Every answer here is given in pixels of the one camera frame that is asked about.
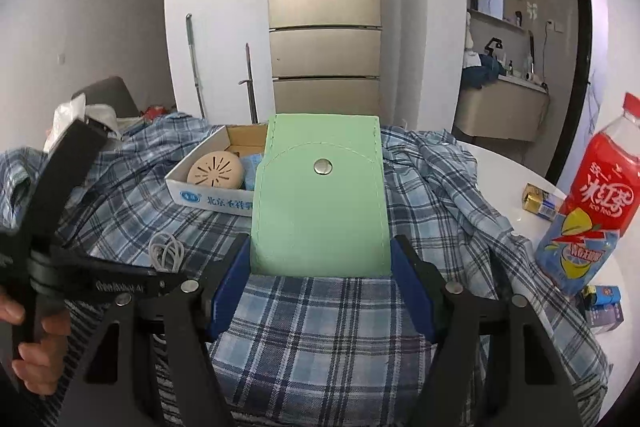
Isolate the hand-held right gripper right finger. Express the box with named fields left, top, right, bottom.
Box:
left=390, top=234, right=583, bottom=427

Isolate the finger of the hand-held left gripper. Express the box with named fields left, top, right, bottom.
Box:
left=17, top=119, right=110, bottom=253
left=30, top=252, right=201, bottom=308

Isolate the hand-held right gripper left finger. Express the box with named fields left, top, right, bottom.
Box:
left=59, top=233, right=252, bottom=427

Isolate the white cardboard box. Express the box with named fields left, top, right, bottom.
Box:
left=165, top=124, right=271, bottom=218

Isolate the green pouch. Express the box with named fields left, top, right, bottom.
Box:
left=250, top=113, right=392, bottom=279

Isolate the blue tissue packet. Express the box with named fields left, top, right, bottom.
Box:
left=242, top=152, right=266, bottom=192

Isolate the beige round case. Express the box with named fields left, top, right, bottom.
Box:
left=186, top=149, right=247, bottom=190

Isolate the person's left hand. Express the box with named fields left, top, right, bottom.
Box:
left=0, top=294, right=72, bottom=397

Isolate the white bag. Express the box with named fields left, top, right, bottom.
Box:
left=44, top=101, right=123, bottom=152

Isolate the blue plaid shirt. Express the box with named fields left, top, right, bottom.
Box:
left=0, top=111, right=611, bottom=427

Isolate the gold battery pack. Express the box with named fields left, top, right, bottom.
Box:
left=522, top=183, right=568, bottom=222

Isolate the small blue box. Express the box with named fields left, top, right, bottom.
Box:
left=582, top=285, right=625, bottom=330

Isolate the beige sink cabinet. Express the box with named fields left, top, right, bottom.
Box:
left=452, top=74, right=551, bottom=142

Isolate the red drink bottle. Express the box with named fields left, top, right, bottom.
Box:
left=535, top=92, right=640, bottom=298

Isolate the blue towel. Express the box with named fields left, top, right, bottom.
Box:
left=462, top=54, right=506, bottom=90

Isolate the beige refrigerator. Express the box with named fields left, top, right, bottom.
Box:
left=265, top=0, right=385, bottom=128

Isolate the black-framed glass door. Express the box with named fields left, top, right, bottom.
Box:
left=545, top=0, right=626, bottom=188

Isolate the white cable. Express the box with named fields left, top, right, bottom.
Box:
left=148, top=233, right=185, bottom=275

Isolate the grey mop handle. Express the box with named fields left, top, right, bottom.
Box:
left=185, top=13, right=207, bottom=118

